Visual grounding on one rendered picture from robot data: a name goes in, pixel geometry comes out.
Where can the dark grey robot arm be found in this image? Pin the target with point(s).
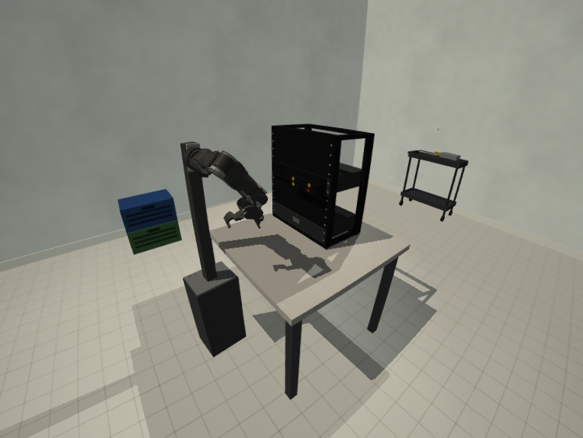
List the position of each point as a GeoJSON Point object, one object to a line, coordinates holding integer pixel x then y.
{"type": "Point", "coordinates": [238, 179]}

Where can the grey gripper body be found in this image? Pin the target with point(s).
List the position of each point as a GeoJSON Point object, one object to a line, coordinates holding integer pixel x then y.
{"type": "Point", "coordinates": [253, 211]}

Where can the black server rack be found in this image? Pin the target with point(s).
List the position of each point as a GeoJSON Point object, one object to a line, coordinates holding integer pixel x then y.
{"type": "Point", "coordinates": [306, 200]}

